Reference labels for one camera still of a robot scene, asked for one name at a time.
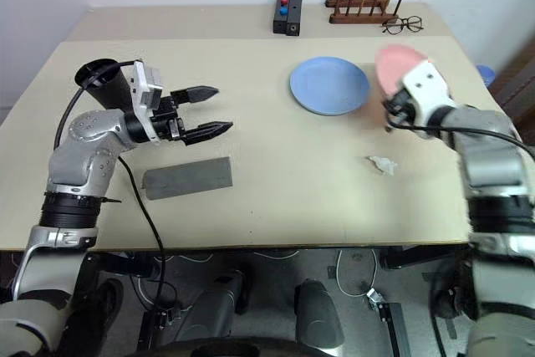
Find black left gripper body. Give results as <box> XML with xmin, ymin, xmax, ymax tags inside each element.
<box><xmin>150</xmin><ymin>95</ymin><xmax>187</xmax><ymax>142</ymax></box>

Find white looped floor cable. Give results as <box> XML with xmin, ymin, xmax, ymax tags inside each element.
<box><xmin>335</xmin><ymin>247</ymin><xmax>382</xmax><ymax>298</ymax></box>

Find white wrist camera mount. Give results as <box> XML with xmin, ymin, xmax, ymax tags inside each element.
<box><xmin>400</xmin><ymin>60</ymin><xmax>460</xmax><ymax>129</ymax></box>
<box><xmin>127</xmin><ymin>59</ymin><xmax>165</xmax><ymax>144</ymax></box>

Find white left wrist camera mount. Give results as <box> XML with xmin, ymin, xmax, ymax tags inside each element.
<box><xmin>127</xmin><ymin>59</ymin><xmax>165</xmax><ymax>144</ymax></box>

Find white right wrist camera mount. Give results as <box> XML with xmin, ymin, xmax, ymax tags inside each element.
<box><xmin>400</xmin><ymin>60</ymin><xmax>460</xmax><ymax>129</ymax></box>

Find blue round container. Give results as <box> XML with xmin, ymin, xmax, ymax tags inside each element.
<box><xmin>476</xmin><ymin>64</ymin><xmax>497</xmax><ymax>87</ymax></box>

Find brown wooden furniture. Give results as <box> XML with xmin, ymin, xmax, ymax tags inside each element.
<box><xmin>488</xmin><ymin>38</ymin><xmax>535</xmax><ymax>143</ymax></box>

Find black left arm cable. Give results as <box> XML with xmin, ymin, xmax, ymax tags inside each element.
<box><xmin>53</xmin><ymin>59</ymin><xmax>145</xmax><ymax>151</ymax></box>

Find thin-framed clear eyeglasses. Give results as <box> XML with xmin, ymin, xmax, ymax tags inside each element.
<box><xmin>380</xmin><ymin>15</ymin><xmax>425</xmax><ymax>35</ymax></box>

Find black box with buttons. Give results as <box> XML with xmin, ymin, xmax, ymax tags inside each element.
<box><xmin>273</xmin><ymin>0</ymin><xmax>293</xmax><ymax>35</ymax></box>

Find pink round plate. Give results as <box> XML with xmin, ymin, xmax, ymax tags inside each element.
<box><xmin>374</xmin><ymin>43</ymin><xmax>431</xmax><ymax>99</ymax></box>

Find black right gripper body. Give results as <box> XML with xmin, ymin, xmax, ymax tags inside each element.
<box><xmin>390</xmin><ymin>88</ymin><xmax>420</xmax><ymax>129</ymax></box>

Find black hanging cable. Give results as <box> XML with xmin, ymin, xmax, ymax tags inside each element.
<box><xmin>118</xmin><ymin>156</ymin><xmax>169</xmax><ymax>317</ymax></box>

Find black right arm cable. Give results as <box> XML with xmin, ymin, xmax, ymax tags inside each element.
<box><xmin>392</xmin><ymin>120</ymin><xmax>534</xmax><ymax>153</ymax></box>

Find black metal floor bracket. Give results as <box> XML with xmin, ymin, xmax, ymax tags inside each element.
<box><xmin>366</xmin><ymin>288</ymin><xmax>414</xmax><ymax>357</ymax></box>

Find white crumpled paper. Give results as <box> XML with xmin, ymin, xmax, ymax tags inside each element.
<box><xmin>366</xmin><ymin>155</ymin><xmax>399</xmax><ymax>175</ymax></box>

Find blue round plate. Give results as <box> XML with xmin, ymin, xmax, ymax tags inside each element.
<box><xmin>289</xmin><ymin>56</ymin><xmax>372</xmax><ymax>117</ymax></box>

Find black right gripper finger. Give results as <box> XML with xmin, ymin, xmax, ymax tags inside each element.
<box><xmin>381</xmin><ymin>96</ymin><xmax>399</xmax><ymax>135</ymax></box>

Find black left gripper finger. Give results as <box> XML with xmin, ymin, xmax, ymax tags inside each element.
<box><xmin>181</xmin><ymin>120</ymin><xmax>234</xmax><ymax>147</ymax></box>
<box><xmin>169</xmin><ymin>85</ymin><xmax>221</xmax><ymax>106</ymax></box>

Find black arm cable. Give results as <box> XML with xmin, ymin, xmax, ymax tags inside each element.
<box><xmin>392</xmin><ymin>120</ymin><xmax>534</xmax><ymax>153</ymax></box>
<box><xmin>53</xmin><ymin>59</ymin><xmax>145</xmax><ymax>151</ymax></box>

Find grey rectangular cloth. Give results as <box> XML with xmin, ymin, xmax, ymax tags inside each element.
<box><xmin>141</xmin><ymin>156</ymin><xmax>234</xmax><ymax>201</ymax></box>

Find dark grey rounded shape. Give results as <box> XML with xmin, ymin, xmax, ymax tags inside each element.
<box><xmin>293</xmin><ymin>279</ymin><xmax>346</xmax><ymax>352</ymax></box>
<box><xmin>175</xmin><ymin>268</ymin><xmax>252</xmax><ymax>346</ymax></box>

